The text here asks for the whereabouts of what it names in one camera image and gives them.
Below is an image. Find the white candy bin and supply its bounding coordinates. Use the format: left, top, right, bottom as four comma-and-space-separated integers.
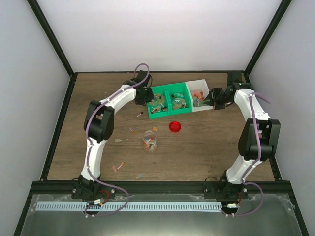
185, 79, 213, 112

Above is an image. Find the green double candy bin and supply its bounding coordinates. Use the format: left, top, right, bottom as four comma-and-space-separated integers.
147, 82, 192, 119

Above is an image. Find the clear plastic jar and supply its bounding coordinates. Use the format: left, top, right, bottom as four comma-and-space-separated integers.
142, 130, 158, 153

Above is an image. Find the green slotted scoop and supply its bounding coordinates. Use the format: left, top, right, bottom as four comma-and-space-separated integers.
194, 97, 212, 107

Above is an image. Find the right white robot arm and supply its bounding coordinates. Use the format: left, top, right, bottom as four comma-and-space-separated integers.
203, 71, 281, 198

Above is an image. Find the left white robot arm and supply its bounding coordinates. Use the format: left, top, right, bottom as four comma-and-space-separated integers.
78, 70, 153, 199

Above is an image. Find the red jar lid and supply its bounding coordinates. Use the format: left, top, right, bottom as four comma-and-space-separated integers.
169, 121, 182, 133

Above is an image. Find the light blue slotted strip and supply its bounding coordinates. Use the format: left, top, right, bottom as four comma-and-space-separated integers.
35, 201, 222, 212

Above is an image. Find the spilled candy near rail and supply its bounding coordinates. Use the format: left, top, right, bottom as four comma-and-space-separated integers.
136, 173, 143, 179

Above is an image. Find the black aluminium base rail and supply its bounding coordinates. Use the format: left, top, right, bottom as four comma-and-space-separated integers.
31, 180, 293, 200

